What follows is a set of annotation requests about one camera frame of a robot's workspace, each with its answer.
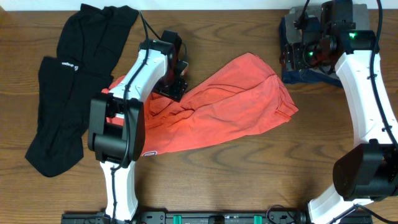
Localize red orange t-shirt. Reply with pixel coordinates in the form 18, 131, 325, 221
101, 52, 299, 157

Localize folded dark blue jeans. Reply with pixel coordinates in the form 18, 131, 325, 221
279, 18, 343, 88

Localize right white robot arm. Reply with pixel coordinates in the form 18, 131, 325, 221
279, 1, 397, 223

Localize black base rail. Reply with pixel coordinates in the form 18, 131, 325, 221
60, 207, 373, 224

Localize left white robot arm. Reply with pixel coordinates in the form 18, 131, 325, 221
88, 30, 188, 223

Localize black t-shirt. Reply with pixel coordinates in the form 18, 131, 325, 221
25, 4, 139, 177

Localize folded grey garment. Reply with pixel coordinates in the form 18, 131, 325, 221
284, 4, 371, 44

